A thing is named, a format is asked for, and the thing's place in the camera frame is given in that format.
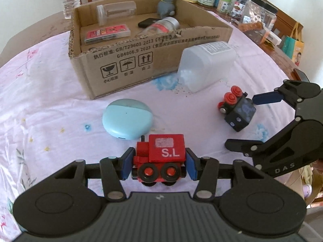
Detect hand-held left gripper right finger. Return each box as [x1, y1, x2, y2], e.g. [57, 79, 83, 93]
[185, 147, 272, 199]

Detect red label glass jar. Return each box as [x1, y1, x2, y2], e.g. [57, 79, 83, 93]
[136, 17, 181, 39]

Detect light blue round case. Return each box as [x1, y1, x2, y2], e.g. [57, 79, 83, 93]
[102, 99, 153, 140]

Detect green lidded jar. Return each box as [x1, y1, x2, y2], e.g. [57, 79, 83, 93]
[216, 0, 233, 14]

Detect large black lidded clear jar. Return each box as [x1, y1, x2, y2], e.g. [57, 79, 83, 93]
[243, 0, 277, 43]

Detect black folding case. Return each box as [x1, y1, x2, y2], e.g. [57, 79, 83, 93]
[138, 18, 158, 29]

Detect pink card box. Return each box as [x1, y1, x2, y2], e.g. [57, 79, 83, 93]
[84, 24, 131, 44]

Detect red toy train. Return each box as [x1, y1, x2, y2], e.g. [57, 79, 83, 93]
[131, 134, 188, 187]

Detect black toy car red wheels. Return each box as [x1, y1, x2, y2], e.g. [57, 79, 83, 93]
[217, 85, 257, 133]

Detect grey plush toy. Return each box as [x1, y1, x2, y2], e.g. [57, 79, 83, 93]
[158, 0, 178, 18]

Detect clear plastic tube container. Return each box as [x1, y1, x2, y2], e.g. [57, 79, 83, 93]
[96, 1, 137, 26]

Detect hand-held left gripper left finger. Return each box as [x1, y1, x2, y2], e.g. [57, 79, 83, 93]
[52, 147, 136, 200]

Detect translucent plastic container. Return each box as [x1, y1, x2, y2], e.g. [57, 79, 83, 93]
[177, 41, 237, 93]

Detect brown cardboard box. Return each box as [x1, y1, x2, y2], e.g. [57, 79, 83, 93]
[69, 0, 233, 100]

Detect teal yellow shopping bag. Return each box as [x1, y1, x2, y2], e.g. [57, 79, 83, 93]
[280, 22, 304, 67]

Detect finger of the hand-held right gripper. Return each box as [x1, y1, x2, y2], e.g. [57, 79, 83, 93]
[224, 117, 304, 157]
[253, 80, 303, 107]

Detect red label pen jar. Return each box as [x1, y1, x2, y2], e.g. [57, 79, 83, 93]
[231, 0, 251, 22]

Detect white small box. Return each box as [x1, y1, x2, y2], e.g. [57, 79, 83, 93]
[265, 30, 282, 46]

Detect pink floral tablecloth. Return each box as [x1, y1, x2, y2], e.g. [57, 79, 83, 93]
[0, 25, 318, 235]

